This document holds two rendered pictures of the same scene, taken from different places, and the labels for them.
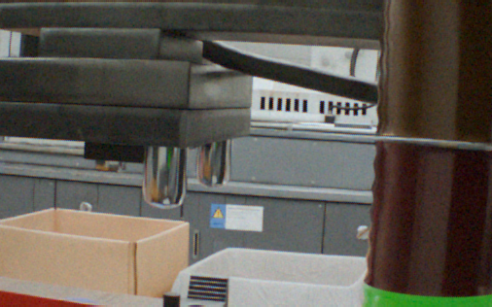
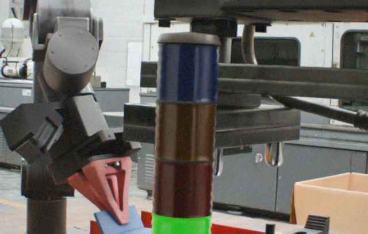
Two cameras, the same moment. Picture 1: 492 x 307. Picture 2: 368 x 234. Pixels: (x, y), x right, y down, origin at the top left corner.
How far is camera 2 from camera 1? 31 cm
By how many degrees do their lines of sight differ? 27
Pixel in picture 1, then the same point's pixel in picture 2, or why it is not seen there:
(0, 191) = (326, 160)
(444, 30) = (163, 118)
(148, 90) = not seen: hidden behind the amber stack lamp
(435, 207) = (160, 182)
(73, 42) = not seen: hidden behind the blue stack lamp
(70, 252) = (351, 203)
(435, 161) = (160, 166)
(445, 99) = (163, 144)
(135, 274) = not seen: outside the picture
